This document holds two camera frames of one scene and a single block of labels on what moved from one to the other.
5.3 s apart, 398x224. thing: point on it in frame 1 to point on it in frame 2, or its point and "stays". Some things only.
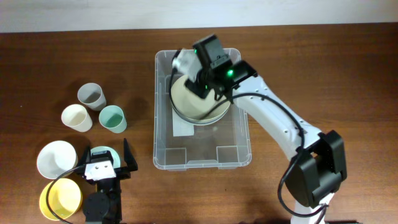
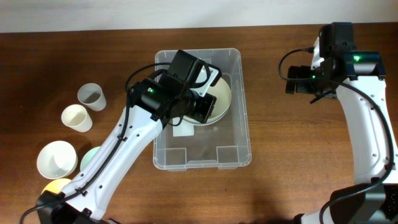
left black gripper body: (121, 173) to (199, 106)
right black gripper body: (203, 84) to (321, 89)
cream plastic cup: (76, 117) stays
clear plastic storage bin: (225, 145) stays
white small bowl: (55, 158) stays
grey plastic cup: (91, 94) stays
